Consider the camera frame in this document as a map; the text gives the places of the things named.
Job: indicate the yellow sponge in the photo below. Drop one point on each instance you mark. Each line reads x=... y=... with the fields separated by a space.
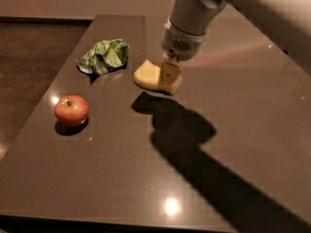
x=147 y=76

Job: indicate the crumpled green chip bag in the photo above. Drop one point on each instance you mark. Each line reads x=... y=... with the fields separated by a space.
x=104 y=57

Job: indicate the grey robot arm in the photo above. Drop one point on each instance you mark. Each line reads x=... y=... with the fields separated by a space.
x=287 y=23

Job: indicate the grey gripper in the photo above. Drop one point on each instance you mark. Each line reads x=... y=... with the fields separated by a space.
x=181 y=44

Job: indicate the red apple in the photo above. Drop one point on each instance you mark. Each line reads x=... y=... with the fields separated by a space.
x=71 y=110

